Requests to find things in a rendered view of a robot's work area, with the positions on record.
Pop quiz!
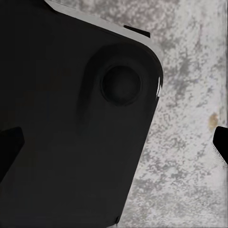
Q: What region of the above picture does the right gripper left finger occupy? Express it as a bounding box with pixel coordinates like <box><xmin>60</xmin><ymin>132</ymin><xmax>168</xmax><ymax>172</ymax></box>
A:
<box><xmin>0</xmin><ymin>126</ymin><xmax>25</xmax><ymax>183</ymax></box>

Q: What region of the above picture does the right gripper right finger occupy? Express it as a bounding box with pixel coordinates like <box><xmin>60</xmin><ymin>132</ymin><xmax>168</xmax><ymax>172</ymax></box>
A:
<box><xmin>213</xmin><ymin>126</ymin><xmax>228</xmax><ymax>164</ymax></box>

